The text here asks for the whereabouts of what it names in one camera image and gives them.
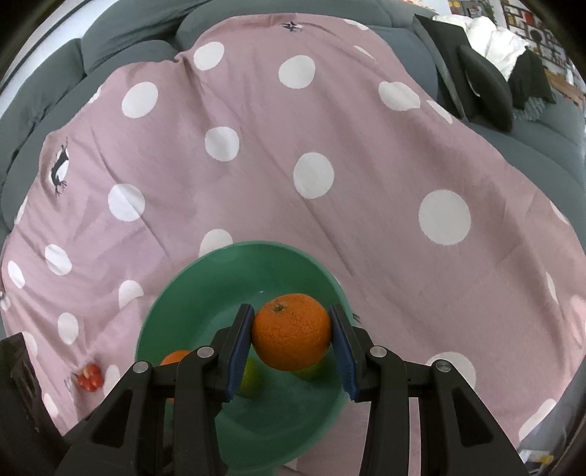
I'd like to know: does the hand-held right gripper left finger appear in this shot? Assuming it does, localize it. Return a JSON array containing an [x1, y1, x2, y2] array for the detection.
[[54, 303, 256, 476]]

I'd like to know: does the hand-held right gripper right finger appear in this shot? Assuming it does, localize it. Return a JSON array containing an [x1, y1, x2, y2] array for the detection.
[[328, 303, 530, 476]]

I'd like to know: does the green bowl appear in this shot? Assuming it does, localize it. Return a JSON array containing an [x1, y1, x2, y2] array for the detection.
[[135, 242, 352, 475]]

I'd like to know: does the green lime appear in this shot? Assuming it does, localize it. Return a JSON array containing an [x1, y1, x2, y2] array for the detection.
[[234, 358, 261, 398]]

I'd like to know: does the pink polka dot blanket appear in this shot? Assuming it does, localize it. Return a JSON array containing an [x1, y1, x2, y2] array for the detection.
[[0, 14, 586, 474]]

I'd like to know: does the grey sofa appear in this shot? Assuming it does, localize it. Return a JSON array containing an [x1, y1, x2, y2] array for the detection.
[[0, 0, 586, 239]]

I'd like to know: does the black cushion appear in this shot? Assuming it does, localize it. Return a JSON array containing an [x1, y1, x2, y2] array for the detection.
[[458, 44, 514, 133]]

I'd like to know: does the dark grey cushion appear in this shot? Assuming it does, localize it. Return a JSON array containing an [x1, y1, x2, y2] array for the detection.
[[414, 15, 474, 120]]

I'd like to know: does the black cloth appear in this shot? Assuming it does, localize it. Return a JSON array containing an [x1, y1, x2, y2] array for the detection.
[[508, 48, 557, 111]]

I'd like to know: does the white cloth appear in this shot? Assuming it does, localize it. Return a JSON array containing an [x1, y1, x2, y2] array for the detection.
[[435, 15, 532, 81]]

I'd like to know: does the bookshelf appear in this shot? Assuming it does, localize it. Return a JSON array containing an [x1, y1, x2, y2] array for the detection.
[[501, 0, 578, 74]]

